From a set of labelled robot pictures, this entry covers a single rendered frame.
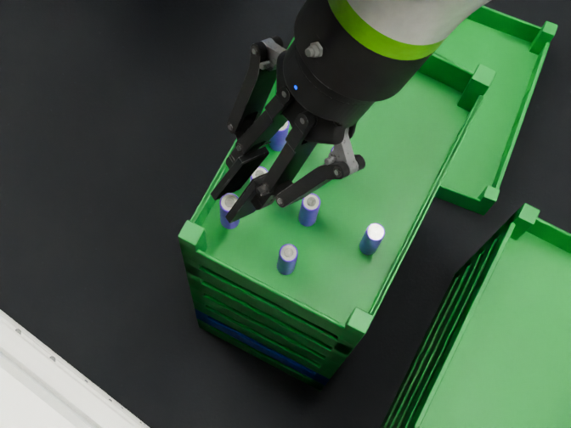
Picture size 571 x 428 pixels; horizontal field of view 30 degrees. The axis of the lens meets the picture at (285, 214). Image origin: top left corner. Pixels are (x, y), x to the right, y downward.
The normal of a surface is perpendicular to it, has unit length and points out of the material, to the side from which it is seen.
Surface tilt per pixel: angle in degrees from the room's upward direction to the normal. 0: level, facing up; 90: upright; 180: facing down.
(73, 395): 19
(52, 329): 0
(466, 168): 0
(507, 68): 0
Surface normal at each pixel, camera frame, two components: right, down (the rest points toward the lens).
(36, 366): 0.24, -0.49
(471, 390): 0.04, -0.25
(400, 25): -0.21, 0.85
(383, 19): -0.41, 0.74
